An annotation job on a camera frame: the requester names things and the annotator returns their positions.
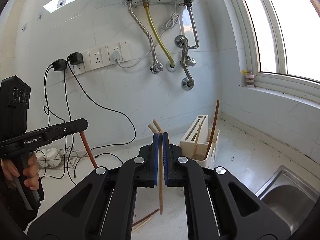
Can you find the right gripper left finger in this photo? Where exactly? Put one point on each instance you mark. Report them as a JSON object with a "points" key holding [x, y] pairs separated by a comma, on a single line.
{"points": [[101, 206]]}

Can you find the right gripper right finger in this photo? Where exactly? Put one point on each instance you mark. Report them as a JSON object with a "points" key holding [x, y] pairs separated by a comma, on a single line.
{"points": [[218, 205]]}

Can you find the reddish brown chopstick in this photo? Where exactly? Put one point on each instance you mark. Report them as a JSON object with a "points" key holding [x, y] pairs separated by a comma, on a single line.
{"points": [[87, 148]]}

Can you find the dark brown chopstick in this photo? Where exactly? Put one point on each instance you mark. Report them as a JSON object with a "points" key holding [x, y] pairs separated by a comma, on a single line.
{"points": [[213, 127]]}

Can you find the tan wooden chopstick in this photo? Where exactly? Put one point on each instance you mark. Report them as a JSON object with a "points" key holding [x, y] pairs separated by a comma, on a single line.
{"points": [[196, 142]]}

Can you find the light wooden chopstick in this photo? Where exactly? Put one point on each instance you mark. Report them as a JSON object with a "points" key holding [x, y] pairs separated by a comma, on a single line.
{"points": [[152, 128]]}

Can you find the medium brown chopstick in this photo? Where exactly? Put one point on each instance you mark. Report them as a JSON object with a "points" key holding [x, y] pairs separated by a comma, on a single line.
{"points": [[140, 223]]}

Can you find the cream plastic utensil holder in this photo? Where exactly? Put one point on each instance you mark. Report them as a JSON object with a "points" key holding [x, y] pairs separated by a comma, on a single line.
{"points": [[187, 141]]}

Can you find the stainless steel sink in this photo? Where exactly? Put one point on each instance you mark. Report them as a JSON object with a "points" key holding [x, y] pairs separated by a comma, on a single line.
{"points": [[289, 196]]}

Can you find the black power adapter left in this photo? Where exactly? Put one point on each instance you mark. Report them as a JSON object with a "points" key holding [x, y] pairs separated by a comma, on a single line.
{"points": [[59, 65]]}

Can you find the black power adapter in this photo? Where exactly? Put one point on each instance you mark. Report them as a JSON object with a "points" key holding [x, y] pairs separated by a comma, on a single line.
{"points": [[75, 58], [59, 65]]}

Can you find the pale wooden chopstick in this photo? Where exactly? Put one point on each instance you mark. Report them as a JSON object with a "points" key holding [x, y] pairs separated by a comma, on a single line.
{"points": [[160, 167]]}

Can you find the black power adapter right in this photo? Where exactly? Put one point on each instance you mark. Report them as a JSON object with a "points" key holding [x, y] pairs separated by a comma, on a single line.
{"points": [[75, 58]]}

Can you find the small jar on sill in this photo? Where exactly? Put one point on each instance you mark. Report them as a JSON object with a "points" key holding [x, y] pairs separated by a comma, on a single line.
{"points": [[249, 77]]}

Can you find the wire rack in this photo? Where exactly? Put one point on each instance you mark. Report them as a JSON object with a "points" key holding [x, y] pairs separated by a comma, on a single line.
{"points": [[67, 154]]}

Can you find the black cable long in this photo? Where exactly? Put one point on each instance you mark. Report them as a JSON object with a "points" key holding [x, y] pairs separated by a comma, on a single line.
{"points": [[109, 129]]}

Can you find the white wall socket strip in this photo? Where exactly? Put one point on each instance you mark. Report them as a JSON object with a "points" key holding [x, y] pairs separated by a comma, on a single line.
{"points": [[97, 58]]}

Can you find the white plug with cable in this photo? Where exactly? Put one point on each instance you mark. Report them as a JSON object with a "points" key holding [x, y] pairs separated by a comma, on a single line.
{"points": [[116, 57]]}

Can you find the window frame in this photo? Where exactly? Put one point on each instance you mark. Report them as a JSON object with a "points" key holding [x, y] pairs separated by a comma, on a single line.
{"points": [[281, 42]]}

